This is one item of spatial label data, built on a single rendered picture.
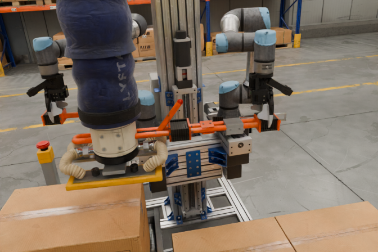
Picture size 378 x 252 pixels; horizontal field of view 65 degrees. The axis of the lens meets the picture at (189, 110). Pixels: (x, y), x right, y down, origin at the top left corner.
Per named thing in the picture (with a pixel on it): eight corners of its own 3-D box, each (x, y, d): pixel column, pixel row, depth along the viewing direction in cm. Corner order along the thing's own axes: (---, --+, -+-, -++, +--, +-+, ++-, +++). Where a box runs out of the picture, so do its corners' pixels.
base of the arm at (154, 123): (133, 127, 178) (131, 111, 174) (158, 123, 181) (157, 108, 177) (134, 138, 164) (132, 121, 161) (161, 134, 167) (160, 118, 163)
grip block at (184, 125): (169, 143, 113) (168, 129, 111) (168, 131, 122) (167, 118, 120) (191, 140, 114) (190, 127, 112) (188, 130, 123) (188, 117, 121)
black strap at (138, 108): (72, 128, 100) (70, 117, 99) (86, 104, 121) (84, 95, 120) (140, 122, 102) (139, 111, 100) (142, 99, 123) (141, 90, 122)
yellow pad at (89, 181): (65, 191, 105) (62, 179, 103) (72, 175, 114) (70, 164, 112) (162, 181, 108) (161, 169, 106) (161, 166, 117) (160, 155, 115)
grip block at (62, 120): (43, 126, 133) (40, 116, 131) (49, 118, 141) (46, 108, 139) (62, 124, 134) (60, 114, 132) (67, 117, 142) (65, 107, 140)
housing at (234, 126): (226, 135, 117) (226, 125, 115) (222, 128, 123) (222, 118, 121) (243, 134, 117) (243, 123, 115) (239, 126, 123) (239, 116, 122)
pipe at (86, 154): (64, 179, 105) (62, 165, 103) (81, 145, 129) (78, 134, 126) (161, 169, 108) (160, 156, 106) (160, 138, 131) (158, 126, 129)
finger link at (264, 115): (256, 128, 116) (255, 104, 116) (271, 127, 116) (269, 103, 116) (259, 129, 113) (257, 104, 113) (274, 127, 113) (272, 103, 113)
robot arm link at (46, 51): (57, 36, 125) (38, 39, 119) (62, 62, 129) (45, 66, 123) (45, 36, 129) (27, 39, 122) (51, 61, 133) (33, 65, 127)
